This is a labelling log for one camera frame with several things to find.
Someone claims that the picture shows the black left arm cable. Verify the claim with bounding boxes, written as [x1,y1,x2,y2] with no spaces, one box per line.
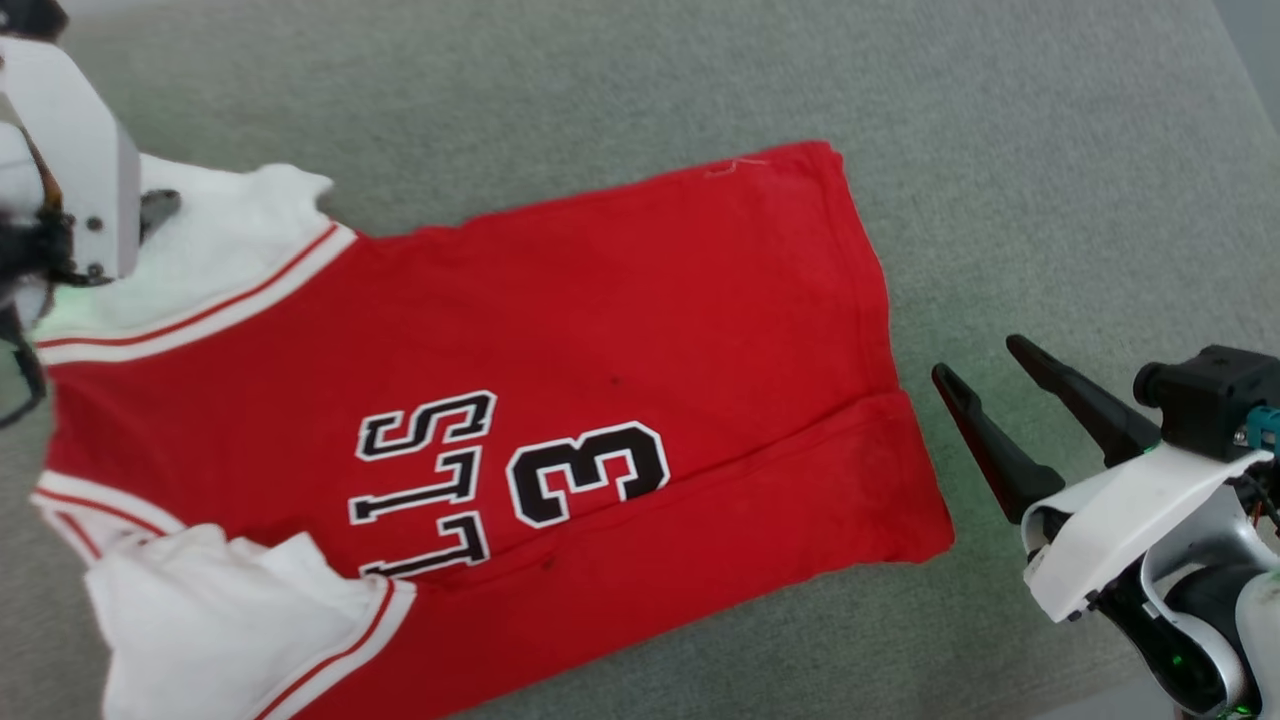
[0,300,48,431]

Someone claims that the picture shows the red Bulls 23 jersey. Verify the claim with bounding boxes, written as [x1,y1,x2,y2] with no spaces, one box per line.
[30,140,956,720]

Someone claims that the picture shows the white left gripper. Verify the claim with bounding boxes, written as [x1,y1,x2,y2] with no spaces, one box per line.
[0,38,184,287]

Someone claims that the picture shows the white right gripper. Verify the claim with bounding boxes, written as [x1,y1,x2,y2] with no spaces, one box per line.
[931,334,1273,624]

